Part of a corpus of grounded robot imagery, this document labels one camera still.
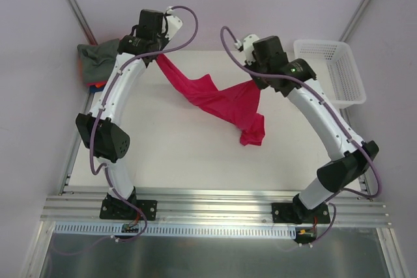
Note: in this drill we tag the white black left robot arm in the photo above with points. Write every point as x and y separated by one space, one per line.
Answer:
100 129

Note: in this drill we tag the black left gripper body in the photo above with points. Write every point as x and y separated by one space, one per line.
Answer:
153 55

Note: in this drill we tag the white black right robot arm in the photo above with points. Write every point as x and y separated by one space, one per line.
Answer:
350 156

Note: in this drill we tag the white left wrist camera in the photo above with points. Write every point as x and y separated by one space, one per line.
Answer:
171 24

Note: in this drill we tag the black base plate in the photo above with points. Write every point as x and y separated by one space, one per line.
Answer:
114 209
287 213

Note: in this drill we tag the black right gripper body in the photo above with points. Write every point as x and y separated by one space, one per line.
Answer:
261 81

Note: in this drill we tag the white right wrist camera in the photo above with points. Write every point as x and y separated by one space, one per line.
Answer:
245 45

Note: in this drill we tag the white slotted cable duct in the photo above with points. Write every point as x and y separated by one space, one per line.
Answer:
205 231

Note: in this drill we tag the white plastic mesh basket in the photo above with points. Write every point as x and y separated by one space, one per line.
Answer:
336 70

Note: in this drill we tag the crimson pink t shirt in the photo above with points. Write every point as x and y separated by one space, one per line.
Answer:
237 105

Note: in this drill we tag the aluminium frame rail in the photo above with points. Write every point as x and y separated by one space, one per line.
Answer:
211 207

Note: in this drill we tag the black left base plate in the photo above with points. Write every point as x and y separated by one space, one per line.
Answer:
114 209

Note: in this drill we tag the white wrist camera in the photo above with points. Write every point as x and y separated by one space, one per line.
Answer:
245 45
171 24

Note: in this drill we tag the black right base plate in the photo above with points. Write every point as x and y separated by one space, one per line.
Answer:
287 213

